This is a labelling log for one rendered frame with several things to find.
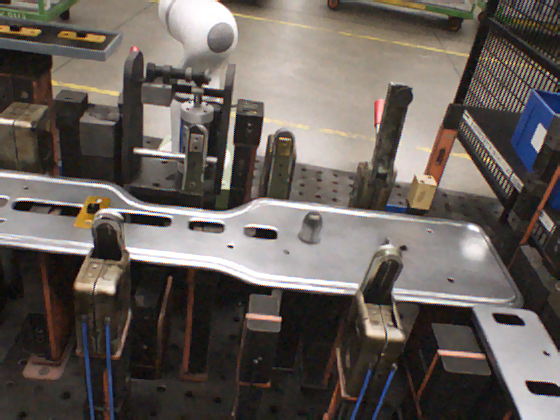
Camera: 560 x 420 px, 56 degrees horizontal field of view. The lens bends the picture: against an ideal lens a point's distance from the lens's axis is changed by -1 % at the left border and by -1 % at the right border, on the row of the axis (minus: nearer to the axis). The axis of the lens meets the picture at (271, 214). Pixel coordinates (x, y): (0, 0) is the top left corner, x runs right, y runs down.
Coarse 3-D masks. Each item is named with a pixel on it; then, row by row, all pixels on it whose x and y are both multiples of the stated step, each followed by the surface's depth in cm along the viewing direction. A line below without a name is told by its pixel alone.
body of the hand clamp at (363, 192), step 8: (360, 168) 98; (360, 176) 97; (376, 176) 98; (360, 184) 97; (368, 184) 96; (376, 184) 96; (384, 184) 97; (392, 184) 96; (352, 192) 103; (360, 192) 97; (368, 192) 96; (376, 192) 96; (384, 192) 96; (352, 200) 102; (360, 200) 97; (368, 200) 97; (376, 200) 97; (384, 200) 97; (360, 208) 98; (368, 208) 98; (376, 208) 98; (384, 208) 99
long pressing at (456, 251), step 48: (0, 192) 84; (48, 192) 86; (96, 192) 88; (0, 240) 75; (48, 240) 76; (144, 240) 79; (192, 240) 81; (240, 240) 82; (288, 240) 84; (336, 240) 86; (384, 240) 88; (432, 240) 90; (480, 240) 92; (288, 288) 76; (336, 288) 77; (432, 288) 79; (480, 288) 81
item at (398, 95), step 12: (396, 84) 89; (396, 96) 86; (408, 96) 86; (384, 108) 90; (396, 108) 90; (384, 120) 90; (396, 120) 91; (384, 132) 91; (396, 132) 92; (384, 144) 93; (396, 144) 92; (372, 156) 94; (384, 156) 94; (372, 168) 94; (372, 180) 95; (384, 180) 95
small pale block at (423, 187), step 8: (416, 176) 95; (424, 176) 95; (432, 176) 95; (416, 184) 94; (424, 184) 93; (432, 184) 93; (416, 192) 94; (424, 192) 94; (432, 192) 94; (408, 200) 97; (416, 200) 95; (424, 200) 95; (408, 208) 97; (416, 208) 96; (424, 208) 96
